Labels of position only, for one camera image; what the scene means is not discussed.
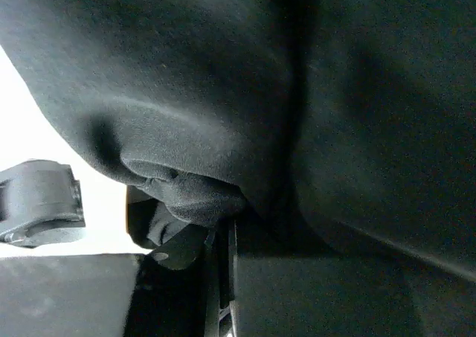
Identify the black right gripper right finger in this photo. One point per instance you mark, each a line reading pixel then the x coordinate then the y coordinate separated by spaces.
pixel 274 292

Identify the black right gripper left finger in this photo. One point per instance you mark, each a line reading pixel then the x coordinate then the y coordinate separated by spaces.
pixel 158 294

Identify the black trousers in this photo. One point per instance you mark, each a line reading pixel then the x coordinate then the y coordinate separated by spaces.
pixel 356 112

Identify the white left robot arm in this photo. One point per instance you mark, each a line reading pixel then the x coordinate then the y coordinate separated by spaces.
pixel 41 204

